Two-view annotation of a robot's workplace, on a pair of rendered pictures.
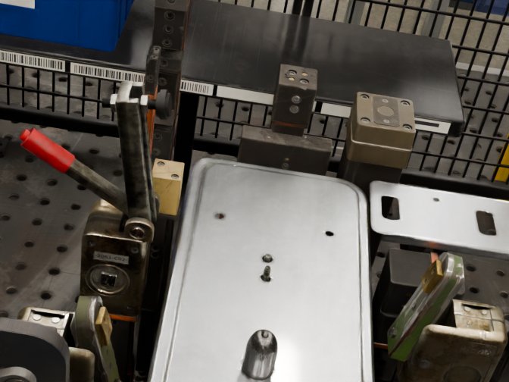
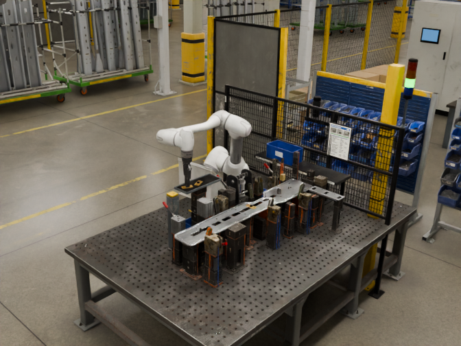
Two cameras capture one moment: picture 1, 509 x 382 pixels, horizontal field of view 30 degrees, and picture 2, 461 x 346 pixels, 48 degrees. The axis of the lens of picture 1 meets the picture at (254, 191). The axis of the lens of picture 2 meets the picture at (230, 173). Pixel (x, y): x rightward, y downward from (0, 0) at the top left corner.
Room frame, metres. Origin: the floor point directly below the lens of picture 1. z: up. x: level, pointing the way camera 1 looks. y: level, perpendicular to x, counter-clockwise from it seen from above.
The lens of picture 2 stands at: (-2.32, -2.44, 2.78)
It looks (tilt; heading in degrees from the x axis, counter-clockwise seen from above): 23 degrees down; 45
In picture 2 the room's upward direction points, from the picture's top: 1 degrees clockwise
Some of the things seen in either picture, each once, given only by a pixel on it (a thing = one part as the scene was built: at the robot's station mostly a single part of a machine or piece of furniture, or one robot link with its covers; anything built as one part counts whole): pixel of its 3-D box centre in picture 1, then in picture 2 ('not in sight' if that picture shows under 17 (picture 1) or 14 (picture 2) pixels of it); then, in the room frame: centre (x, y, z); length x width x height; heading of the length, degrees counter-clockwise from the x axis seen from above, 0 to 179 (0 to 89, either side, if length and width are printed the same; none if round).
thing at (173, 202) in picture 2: not in sight; (173, 222); (-0.22, 0.26, 0.92); 0.08 x 0.08 x 0.44; 3
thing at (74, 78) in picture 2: not in sight; (102, 44); (3.63, 7.51, 0.88); 1.91 x 1.01 x 1.76; 5
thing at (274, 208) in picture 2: not in sight; (273, 226); (0.35, -0.22, 0.87); 0.12 x 0.09 x 0.35; 93
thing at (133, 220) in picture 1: (138, 230); not in sight; (0.72, 0.11, 1.06); 0.03 x 0.01 x 0.03; 93
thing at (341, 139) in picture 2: not in sight; (339, 141); (1.30, -0.10, 1.30); 0.23 x 0.02 x 0.31; 93
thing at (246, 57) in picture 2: not in sight; (244, 102); (2.35, 2.04, 1.00); 1.34 x 0.14 x 2.00; 93
